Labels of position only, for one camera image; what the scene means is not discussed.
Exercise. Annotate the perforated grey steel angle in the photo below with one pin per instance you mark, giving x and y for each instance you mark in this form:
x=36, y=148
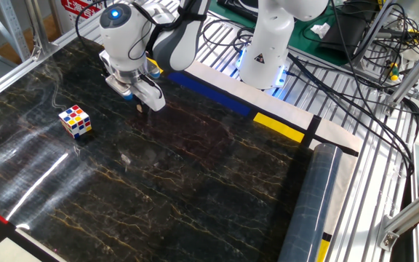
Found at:
x=13, y=29

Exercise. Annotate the aluminium beam with bracket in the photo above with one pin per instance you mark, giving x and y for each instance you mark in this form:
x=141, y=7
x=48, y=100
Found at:
x=413, y=214

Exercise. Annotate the green cutting mat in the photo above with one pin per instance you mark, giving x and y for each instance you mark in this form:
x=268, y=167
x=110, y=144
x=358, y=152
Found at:
x=304, y=43

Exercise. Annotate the crumpled white tissue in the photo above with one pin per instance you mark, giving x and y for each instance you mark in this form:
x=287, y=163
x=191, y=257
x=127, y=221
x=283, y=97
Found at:
x=320, y=30

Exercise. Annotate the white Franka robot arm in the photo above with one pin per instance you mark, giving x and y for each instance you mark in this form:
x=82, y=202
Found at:
x=267, y=43

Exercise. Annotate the grey camera with blue cap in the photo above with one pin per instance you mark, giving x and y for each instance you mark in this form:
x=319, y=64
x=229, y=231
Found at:
x=119, y=87

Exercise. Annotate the Rubik's cube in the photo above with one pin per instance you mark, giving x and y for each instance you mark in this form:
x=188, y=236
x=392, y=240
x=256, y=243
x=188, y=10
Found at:
x=75, y=122

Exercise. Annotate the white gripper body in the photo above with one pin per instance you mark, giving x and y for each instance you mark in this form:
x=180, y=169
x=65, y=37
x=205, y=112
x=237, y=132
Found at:
x=151, y=98

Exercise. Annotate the black pouch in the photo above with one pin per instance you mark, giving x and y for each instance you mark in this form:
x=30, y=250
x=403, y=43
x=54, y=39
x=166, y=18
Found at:
x=344, y=32

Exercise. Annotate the aluminium frame post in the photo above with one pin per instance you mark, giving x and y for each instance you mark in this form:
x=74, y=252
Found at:
x=38, y=25
x=417, y=69

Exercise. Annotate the red sign white characters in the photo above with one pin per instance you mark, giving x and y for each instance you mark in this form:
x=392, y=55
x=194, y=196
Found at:
x=73, y=9

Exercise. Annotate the black keyboard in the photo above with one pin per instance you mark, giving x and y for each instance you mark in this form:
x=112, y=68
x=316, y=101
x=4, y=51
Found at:
x=238, y=9

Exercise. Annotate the black marble vinyl sheet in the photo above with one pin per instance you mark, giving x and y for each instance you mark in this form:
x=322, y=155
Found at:
x=195, y=182

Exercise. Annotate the yellow green screwdriver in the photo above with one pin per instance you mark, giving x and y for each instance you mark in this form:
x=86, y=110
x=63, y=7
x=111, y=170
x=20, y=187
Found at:
x=394, y=72

